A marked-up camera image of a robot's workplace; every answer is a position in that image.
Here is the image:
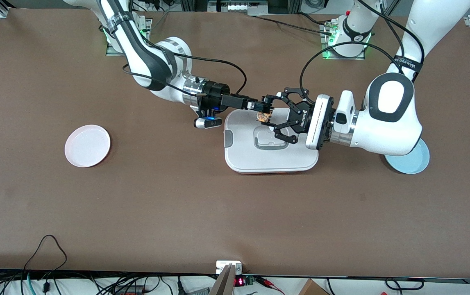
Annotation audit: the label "white lidded storage box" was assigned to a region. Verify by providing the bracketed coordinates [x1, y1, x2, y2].
[223, 108, 320, 174]

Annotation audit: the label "white lit device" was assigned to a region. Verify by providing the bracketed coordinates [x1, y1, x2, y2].
[208, 0, 269, 17]

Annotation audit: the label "light blue round plate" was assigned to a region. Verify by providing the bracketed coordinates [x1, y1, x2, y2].
[384, 138, 430, 175]

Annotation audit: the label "pink round plate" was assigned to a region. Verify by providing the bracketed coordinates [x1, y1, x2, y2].
[64, 125, 111, 168]

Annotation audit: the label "red black clip leads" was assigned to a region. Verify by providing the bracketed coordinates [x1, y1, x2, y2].
[255, 276, 286, 295]

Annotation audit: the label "brown cardboard box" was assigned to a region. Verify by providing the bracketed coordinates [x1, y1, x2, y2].
[298, 279, 330, 295]

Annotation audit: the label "aluminium profile bar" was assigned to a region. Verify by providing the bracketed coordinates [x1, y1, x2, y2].
[209, 264, 238, 295]

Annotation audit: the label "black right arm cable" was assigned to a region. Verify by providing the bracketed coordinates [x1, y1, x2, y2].
[122, 55, 248, 97]

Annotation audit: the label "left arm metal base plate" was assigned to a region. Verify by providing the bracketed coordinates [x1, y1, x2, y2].
[320, 23, 367, 61]

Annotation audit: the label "black cable to arm base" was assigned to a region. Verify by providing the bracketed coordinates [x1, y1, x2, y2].
[255, 14, 337, 38]

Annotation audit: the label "thin grey cable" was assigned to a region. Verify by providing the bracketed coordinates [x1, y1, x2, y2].
[149, 11, 170, 32]

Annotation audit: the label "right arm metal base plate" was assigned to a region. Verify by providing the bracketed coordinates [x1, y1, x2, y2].
[106, 18, 153, 57]

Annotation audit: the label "white metal bracket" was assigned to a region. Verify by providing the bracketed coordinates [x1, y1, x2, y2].
[216, 261, 243, 275]

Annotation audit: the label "black coiled cable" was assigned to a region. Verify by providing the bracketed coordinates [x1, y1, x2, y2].
[384, 277, 425, 293]

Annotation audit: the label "black looped thin cable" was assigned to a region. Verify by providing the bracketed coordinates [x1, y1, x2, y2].
[23, 234, 68, 287]

